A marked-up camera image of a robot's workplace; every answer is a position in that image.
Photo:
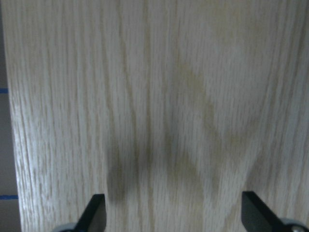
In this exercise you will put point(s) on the light wooden drawer cabinet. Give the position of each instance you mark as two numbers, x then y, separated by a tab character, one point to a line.
171	108

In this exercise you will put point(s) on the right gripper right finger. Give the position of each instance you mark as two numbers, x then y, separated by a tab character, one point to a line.
256	216

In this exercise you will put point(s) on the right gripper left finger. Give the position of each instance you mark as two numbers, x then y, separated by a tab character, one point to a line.
94	217

